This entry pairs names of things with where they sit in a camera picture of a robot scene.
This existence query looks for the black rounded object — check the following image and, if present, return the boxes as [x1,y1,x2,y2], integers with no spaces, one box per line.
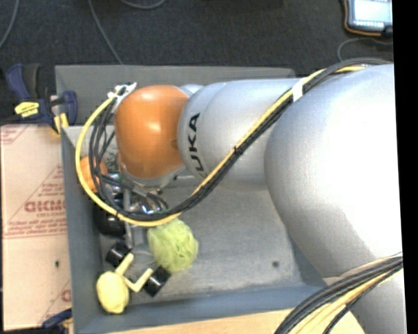
[93,200,128,239]

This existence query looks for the green mesh sponge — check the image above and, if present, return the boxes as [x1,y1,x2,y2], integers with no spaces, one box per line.
[146,216,201,275]

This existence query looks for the orange ball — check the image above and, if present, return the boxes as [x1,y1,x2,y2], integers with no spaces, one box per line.
[79,154,110,196]

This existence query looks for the yellow lemon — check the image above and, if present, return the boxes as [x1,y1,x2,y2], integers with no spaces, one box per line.
[95,270,131,316]

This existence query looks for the grey metal bin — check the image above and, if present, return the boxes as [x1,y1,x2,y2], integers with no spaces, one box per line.
[54,53,330,334]

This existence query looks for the brown cardboard board red print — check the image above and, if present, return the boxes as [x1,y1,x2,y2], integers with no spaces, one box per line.
[0,122,74,332]

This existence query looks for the cream bent handle black ends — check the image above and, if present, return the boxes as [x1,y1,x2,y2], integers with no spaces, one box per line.
[104,238,173,300]

